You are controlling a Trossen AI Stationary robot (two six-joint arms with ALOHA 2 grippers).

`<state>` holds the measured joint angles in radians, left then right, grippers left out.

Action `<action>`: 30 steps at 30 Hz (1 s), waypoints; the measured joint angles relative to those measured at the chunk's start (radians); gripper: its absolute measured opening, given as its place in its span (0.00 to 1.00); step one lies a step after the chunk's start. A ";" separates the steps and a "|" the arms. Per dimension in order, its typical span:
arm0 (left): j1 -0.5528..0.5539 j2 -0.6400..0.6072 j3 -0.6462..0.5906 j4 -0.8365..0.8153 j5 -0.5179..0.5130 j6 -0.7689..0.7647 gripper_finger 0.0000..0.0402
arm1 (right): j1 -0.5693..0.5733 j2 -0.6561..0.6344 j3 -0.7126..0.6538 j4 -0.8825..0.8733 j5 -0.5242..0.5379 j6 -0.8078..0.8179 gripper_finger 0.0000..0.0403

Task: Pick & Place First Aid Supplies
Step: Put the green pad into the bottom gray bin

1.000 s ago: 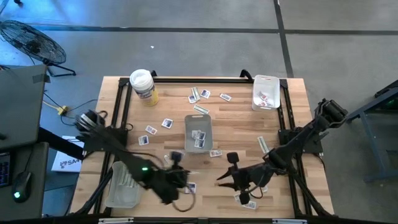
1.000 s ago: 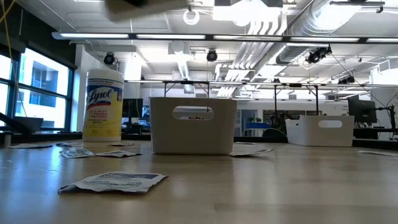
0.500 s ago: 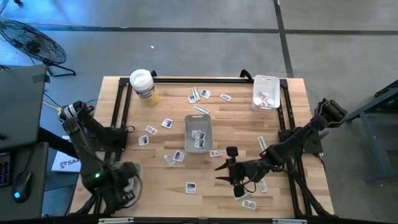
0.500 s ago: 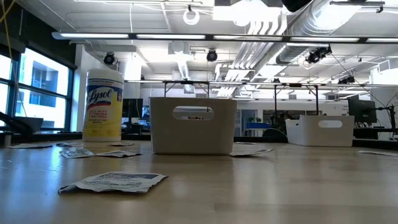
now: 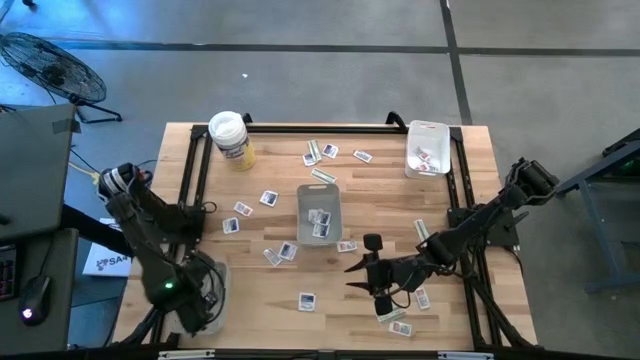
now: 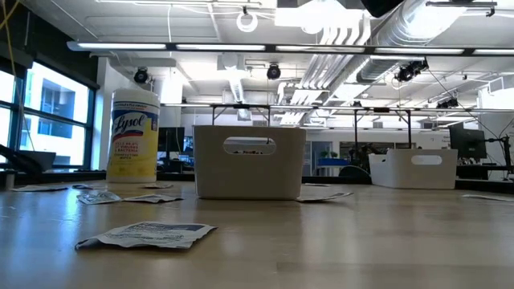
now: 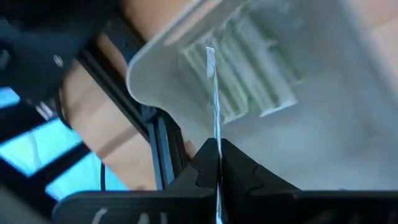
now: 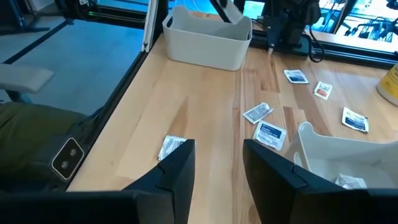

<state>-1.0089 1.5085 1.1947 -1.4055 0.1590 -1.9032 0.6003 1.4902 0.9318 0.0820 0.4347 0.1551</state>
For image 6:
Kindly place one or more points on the black monitor on arm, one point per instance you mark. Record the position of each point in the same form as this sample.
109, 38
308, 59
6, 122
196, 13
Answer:
467, 142

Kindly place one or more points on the blue planter box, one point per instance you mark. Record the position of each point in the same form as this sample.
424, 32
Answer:
333, 161

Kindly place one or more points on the black monitor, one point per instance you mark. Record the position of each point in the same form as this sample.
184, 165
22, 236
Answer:
170, 139

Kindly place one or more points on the long LED light bar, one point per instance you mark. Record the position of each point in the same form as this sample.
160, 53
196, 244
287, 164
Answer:
221, 47

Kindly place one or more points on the yellow Lysol wipes canister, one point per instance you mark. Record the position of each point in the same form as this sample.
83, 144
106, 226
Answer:
134, 152

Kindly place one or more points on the flat white packet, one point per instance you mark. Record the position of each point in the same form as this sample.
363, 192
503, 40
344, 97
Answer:
38, 188

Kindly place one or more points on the black metal table frame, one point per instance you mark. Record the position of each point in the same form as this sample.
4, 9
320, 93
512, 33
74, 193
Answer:
381, 109
241, 106

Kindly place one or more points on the black ceiling camera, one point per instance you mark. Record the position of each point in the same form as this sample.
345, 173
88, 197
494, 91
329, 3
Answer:
447, 103
274, 71
409, 70
140, 75

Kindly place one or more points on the silver ventilation duct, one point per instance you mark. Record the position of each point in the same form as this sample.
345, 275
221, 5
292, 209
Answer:
401, 28

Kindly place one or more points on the black aluminium table frame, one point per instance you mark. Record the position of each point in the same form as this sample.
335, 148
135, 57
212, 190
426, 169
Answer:
60, 176

